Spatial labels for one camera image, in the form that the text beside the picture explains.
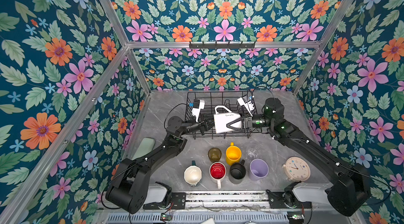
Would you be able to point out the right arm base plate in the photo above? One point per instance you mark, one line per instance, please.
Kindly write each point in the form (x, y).
(281, 199)

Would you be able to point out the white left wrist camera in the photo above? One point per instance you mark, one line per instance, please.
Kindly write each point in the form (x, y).
(198, 105)

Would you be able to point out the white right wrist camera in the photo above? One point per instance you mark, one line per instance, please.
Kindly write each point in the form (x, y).
(247, 102)

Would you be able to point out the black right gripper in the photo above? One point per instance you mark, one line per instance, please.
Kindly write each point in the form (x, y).
(248, 124)

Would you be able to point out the green mug cream interior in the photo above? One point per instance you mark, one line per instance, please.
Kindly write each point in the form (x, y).
(193, 174)

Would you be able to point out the yellow mug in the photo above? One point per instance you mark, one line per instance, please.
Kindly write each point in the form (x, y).
(233, 154)

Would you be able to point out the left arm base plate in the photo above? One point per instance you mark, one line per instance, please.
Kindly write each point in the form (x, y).
(176, 200)

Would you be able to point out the white ceramic mug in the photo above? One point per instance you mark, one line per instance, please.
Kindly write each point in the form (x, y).
(221, 119)

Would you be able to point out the white mug red interior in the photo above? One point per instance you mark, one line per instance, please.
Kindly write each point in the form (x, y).
(218, 172)

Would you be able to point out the dark wall hook rail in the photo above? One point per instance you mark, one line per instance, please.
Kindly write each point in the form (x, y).
(222, 45)

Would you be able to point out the round pink wall clock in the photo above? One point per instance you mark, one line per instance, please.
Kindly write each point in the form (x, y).
(296, 169)

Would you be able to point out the olive textured glass tumbler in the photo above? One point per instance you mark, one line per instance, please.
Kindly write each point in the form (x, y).
(214, 154)

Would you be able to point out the clear drinking glass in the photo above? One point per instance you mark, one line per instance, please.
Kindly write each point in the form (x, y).
(252, 153)

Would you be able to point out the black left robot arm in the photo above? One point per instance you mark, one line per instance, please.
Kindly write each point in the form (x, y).
(129, 186)

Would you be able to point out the black mug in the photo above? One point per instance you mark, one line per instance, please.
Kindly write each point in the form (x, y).
(237, 172)

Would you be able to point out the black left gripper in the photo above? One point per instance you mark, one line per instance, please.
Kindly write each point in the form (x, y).
(204, 125)

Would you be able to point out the black wire dish rack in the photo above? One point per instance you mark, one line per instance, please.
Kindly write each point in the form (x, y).
(216, 98)

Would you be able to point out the pale green sponge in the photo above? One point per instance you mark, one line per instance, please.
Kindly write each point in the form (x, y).
(147, 145)

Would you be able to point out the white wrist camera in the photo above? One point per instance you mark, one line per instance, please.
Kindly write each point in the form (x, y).
(247, 102)
(198, 105)

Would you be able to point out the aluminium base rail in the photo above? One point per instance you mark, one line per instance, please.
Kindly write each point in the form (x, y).
(221, 201)

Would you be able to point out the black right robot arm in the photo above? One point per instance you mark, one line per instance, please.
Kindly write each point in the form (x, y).
(348, 186)

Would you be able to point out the lilac plastic cup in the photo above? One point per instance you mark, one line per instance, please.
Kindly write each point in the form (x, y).
(258, 169)

